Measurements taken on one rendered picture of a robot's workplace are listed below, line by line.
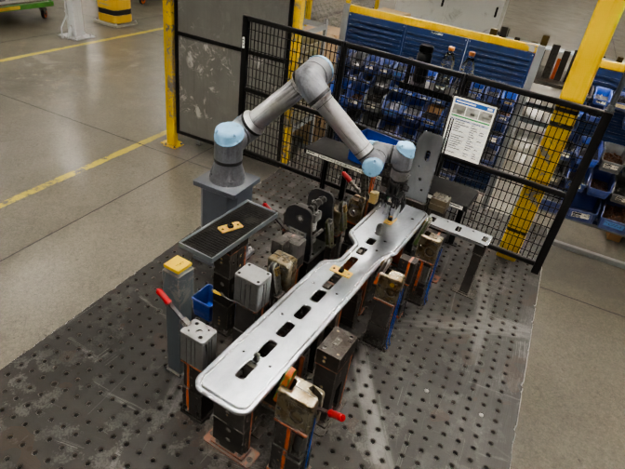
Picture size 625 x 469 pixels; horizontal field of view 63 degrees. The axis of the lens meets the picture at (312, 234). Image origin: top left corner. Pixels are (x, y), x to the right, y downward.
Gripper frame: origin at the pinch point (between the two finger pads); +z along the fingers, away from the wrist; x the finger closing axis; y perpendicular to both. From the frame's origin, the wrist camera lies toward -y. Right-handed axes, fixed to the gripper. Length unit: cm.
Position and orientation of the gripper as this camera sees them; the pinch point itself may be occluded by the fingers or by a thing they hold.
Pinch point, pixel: (391, 216)
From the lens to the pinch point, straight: 223.5
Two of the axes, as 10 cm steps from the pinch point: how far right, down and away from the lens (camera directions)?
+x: 8.5, 3.7, -3.6
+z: -1.1, 8.1, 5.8
